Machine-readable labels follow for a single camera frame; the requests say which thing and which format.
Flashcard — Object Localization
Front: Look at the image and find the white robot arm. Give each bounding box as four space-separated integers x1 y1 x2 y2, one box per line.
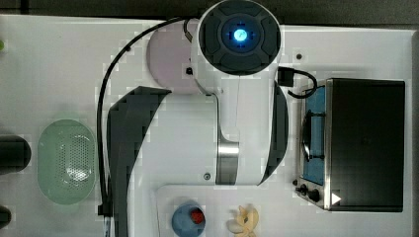
107 0 289 237

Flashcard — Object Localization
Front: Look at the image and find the green oval strainer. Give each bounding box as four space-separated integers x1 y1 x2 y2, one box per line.
38 119 96 205

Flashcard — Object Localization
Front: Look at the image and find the purple round plate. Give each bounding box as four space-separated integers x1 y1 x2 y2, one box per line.
146 21 200 94

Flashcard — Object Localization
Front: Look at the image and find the red strawberry toy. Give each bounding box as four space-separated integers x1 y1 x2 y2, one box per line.
191 208 205 224

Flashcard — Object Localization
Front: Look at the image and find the blue cup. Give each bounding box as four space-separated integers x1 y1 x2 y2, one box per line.
171 201 206 237

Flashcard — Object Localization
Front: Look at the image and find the peeled banana toy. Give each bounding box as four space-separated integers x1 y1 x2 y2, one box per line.
226 205 259 237

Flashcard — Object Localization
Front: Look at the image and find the black toaster oven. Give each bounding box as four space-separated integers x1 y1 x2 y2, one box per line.
293 78 405 212

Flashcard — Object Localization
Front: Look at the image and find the black round pot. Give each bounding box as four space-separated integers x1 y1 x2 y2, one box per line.
0 135 32 175

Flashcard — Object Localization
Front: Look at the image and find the green round object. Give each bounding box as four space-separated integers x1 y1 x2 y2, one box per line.
0 40 5 51

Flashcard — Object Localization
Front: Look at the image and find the black cylindrical object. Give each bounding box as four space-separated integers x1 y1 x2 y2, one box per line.
0 206 12 229

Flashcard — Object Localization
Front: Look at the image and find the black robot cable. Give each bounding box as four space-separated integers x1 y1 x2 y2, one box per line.
96 16 196 218

